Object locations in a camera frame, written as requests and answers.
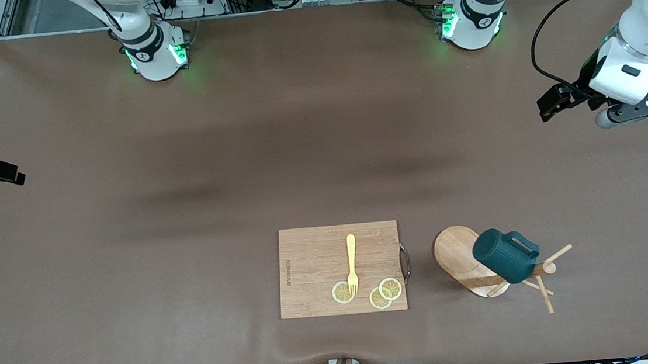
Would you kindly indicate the white power strip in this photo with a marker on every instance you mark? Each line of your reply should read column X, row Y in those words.
column 191, row 0

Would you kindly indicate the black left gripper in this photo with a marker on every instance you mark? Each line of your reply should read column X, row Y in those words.
column 580, row 93

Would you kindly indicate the yellow plastic fork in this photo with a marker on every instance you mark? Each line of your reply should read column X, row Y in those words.
column 352, row 256

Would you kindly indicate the wooden cutting board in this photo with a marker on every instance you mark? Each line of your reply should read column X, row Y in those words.
column 308, row 265

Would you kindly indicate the wooden mug tree rack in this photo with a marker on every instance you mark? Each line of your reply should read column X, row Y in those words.
column 453, row 253

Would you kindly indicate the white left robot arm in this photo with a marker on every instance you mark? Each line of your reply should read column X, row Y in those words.
column 471, row 25

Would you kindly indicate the dark green mug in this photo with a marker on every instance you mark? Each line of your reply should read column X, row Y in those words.
column 503, row 257

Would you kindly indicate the brown table mat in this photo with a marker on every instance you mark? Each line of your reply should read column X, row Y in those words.
column 321, row 147

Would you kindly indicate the lemon slice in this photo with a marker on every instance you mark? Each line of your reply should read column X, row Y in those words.
column 378, row 301
column 339, row 293
column 391, row 287

